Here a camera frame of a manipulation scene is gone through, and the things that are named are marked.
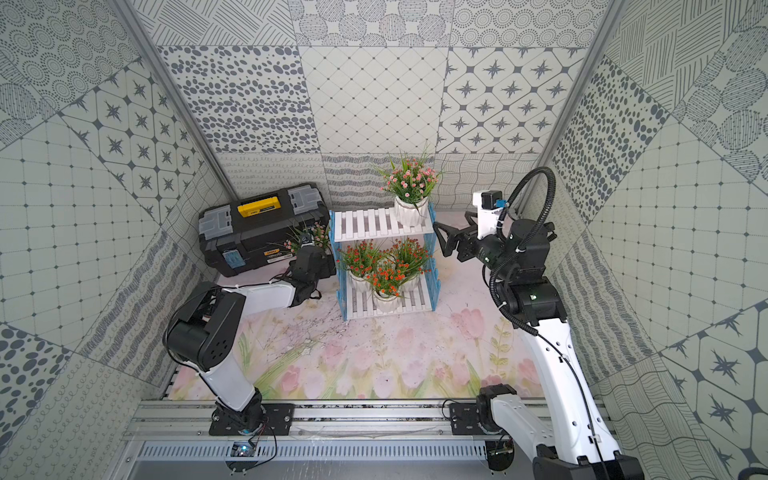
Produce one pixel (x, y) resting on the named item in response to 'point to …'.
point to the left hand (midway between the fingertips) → (328, 259)
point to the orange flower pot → (389, 279)
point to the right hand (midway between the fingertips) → (451, 223)
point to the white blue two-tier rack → (350, 225)
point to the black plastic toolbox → (252, 233)
